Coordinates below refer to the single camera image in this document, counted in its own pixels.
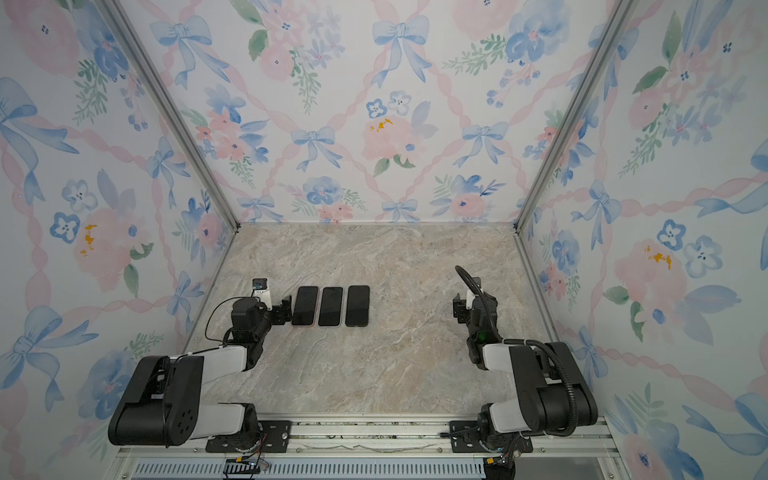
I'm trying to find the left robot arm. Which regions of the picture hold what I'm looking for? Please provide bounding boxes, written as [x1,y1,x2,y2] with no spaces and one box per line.
[108,295,292,452]

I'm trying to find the blue-edged black phone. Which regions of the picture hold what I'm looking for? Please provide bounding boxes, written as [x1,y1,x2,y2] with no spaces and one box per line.
[318,287,344,327]

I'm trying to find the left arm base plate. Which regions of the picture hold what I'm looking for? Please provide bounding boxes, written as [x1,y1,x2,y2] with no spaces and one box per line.
[205,420,293,454]

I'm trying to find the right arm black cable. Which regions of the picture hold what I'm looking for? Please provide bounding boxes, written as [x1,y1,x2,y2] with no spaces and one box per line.
[454,265,580,438]

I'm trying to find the left corner aluminium post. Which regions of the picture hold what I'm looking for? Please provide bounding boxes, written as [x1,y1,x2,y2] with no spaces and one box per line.
[95,0,241,232]

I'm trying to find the corner aluminium post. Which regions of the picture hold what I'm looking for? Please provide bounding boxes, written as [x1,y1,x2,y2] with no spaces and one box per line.
[95,0,241,232]
[514,0,636,236]

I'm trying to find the aluminium rail frame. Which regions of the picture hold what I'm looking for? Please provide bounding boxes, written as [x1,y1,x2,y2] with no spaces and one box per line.
[105,414,629,479]

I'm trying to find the right corner aluminium post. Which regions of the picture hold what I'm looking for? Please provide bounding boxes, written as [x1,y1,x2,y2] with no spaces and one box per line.
[514,0,636,236]

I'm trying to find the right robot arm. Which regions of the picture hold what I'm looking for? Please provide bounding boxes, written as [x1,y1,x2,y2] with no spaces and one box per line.
[451,293,598,451]

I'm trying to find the purple-edged black phone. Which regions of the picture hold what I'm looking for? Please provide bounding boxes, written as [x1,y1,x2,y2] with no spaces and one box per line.
[291,286,319,327]

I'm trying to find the grey-edged black phone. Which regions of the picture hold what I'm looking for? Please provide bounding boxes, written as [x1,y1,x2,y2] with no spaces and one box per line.
[345,285,370,328]

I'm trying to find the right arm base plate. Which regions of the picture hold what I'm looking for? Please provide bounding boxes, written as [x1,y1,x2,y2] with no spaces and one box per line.
[439,420,533,455]

